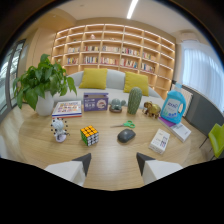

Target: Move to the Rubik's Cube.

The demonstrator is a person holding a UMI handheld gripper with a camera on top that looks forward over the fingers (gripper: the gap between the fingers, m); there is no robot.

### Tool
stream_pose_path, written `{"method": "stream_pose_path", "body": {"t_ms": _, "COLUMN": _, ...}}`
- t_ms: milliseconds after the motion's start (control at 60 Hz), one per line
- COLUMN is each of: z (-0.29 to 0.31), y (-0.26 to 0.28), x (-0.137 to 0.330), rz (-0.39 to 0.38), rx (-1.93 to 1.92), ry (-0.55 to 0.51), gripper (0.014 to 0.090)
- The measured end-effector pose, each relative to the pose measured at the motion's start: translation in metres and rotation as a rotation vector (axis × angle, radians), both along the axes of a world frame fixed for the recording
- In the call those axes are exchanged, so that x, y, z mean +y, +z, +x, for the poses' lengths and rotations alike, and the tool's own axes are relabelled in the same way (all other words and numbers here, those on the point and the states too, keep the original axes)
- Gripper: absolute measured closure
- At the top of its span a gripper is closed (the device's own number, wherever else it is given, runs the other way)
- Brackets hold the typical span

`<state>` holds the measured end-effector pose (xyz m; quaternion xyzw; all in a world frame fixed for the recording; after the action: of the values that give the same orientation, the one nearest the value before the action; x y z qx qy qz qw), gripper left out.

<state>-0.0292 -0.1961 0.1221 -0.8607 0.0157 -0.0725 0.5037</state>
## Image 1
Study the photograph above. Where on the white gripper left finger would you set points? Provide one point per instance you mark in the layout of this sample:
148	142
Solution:
71	170

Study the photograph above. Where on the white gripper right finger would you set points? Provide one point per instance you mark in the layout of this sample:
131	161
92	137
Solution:
156	169

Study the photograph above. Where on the Rubik's cube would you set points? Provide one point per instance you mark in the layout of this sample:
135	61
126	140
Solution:
89	135

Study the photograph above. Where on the small white box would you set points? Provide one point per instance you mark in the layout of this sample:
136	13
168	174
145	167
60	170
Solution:
159	141

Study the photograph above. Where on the white robot figurine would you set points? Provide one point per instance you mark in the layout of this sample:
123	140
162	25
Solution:
59	129

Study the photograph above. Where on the dark grey computer mouse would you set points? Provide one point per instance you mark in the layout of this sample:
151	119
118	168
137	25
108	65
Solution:
126	135

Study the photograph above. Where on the white book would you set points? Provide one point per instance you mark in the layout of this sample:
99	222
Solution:
180	130

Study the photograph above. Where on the purple book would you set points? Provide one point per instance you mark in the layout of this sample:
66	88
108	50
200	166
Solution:
165	122

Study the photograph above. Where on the golden elephant figurine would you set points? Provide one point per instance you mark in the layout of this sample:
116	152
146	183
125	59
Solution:
152	108

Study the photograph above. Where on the colourful picture book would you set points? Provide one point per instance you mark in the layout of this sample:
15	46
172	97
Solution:
67	109

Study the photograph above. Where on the blue detergent bottle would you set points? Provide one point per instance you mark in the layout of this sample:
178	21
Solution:
173	106

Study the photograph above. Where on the green chair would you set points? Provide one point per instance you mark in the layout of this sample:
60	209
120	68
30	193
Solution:
216	140

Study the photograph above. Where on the tall green cactus ornament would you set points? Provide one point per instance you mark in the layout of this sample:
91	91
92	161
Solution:
134	100

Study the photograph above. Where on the purple box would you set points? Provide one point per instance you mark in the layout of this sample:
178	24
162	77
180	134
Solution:
95	102

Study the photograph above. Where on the small green cactus ornament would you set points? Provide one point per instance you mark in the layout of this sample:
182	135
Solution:
116	104

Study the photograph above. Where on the yellow cushion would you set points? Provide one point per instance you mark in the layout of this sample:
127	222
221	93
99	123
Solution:
136	83
93	78

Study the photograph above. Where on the green plant in white pot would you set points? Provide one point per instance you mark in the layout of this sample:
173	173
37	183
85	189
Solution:
41	85

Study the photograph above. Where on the grey sofa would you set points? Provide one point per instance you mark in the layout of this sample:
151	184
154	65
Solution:
115	85

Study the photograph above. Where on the white curtain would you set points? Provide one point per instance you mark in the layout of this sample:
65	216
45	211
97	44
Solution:
202	76

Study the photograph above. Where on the wooden bookshelf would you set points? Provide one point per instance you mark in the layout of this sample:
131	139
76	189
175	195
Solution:
113	50

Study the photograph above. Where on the ceiling light strip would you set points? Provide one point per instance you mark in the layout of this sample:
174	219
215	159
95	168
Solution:
132	8

